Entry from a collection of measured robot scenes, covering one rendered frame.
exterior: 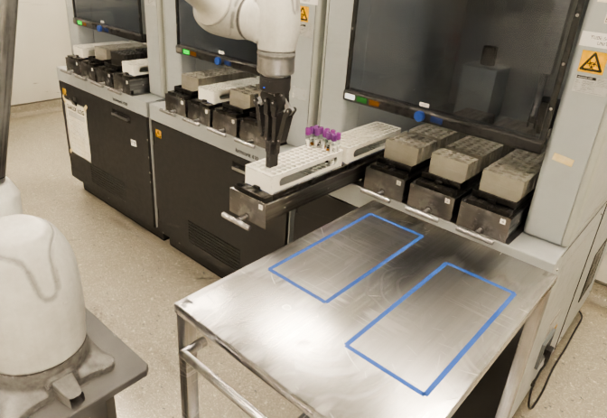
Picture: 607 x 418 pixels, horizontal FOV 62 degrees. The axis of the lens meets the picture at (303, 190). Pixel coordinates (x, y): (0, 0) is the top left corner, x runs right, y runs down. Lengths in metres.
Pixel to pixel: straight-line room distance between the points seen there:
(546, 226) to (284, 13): 0.84
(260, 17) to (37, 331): 0.76
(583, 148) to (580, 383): 1.12
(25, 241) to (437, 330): 0.65
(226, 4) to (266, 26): 0.12
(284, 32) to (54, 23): 3.74
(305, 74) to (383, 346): 1.09
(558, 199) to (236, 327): 0.88
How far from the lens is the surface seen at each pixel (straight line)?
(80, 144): 3.02
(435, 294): 0.98
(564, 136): 1.36
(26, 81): 4.77
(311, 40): 1.70
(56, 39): 4.81
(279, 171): 1.30
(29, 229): 0.86
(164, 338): 2.09
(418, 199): 1.46
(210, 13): 1.24
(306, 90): 1.73
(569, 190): 1.39
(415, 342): 0.86
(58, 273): 0.85
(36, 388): 0.95
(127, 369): 0.98
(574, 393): 2.20
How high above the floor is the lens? 1.37
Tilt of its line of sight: 25 degrees down
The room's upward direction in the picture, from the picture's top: 4 degrees clockwise
